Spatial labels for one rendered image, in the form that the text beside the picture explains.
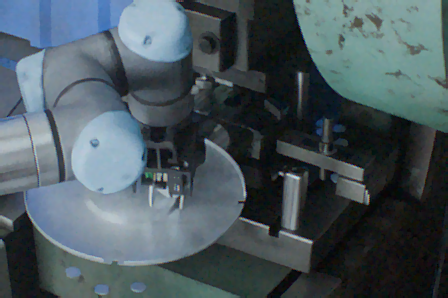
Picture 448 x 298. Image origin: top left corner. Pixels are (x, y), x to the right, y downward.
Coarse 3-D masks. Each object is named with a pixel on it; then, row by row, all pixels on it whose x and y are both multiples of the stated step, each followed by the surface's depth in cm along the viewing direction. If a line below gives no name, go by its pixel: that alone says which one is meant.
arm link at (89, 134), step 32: (64, 96) 133; (96, 96) 131; (0, 128) 127; (32, 128) 127; (64, 128) 127; (96, 128) 126; (128, 128) 127; (0, 160) 125; (32, 160) 126; (64, 160) 127; (96, 160) 126; (128, 160) 127; (0, 192) 127
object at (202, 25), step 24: (192, 0) 175; (216, 0) 173; (288, 0) 180; (192, 24) 174; (216, 24) 171; (240, 24) 173; (264, 24) 175; (288, 24) 182; (192, 48) 175; (216, 48) 173; (240, 48) 175; (264, 48) 177
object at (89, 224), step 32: (224, 160) 176; (32, 192) 171; (64, 192) 171; (96, 192) 170; (128, 192) 170; (160, 192) 170; (192, 192) 171; (224, 192) 171; (64, 224) 165; (96, 224) 165; (128, 224) 165; (160, 224) 165; (192, 224) 165; (224, 224) 165; (96, 256) 160; (128, 256) 160; (160, 256) 160
